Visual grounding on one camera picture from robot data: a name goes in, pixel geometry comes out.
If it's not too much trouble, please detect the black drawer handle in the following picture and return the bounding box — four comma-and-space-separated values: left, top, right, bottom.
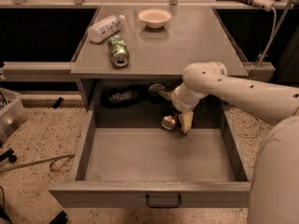
146, 194, 182, 209

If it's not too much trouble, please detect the white cable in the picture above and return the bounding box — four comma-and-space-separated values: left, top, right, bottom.
236, 7, 278, 140

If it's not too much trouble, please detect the black clip on floor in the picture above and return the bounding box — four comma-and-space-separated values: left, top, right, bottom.
52, 97, 64, 109

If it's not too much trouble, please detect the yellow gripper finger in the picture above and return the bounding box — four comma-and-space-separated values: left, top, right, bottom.
178, 111, 193, 133
159, 91, 171, 101

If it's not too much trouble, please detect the white paper bowl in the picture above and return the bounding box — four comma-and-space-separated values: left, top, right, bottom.
138, 8, 172, 29

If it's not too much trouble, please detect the black tape roll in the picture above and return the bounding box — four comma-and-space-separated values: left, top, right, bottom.
148, 83, 165, 105

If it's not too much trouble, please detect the clear plastic water bottle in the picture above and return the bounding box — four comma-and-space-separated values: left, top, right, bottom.
88, 15, 125, 43

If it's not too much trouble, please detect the black floor object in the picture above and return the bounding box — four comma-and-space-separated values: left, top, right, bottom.
0, 148, 17, 163

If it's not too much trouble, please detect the black bracket on floor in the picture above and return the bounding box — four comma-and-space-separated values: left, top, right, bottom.
49, 211, 67, 224

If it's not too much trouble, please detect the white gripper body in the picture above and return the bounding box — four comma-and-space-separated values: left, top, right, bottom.
171, 83, 206, 113

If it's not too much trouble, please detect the clear plastic bin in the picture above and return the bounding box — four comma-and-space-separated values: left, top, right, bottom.
0, 88, 28, 145

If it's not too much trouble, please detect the orange soda can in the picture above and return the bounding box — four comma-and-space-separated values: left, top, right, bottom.
161, 115, 178, 131

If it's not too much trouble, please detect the black bag inside cabinet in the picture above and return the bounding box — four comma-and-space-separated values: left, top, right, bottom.
101, 85, 147, 109

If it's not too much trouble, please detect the grey cabinet counter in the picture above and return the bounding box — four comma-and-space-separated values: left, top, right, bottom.
70, 4, 249, 112

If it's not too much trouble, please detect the grey top drawer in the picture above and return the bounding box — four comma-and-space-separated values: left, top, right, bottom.
49, 105, 251, 208

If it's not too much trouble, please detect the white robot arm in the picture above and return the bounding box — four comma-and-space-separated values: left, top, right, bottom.
160, 62, 299, 224

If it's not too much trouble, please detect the metal rod on floor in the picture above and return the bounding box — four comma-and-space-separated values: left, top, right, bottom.
0, 154, 75, 174

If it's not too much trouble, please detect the green soda can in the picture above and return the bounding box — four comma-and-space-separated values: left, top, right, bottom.
107, 35, 130, 67

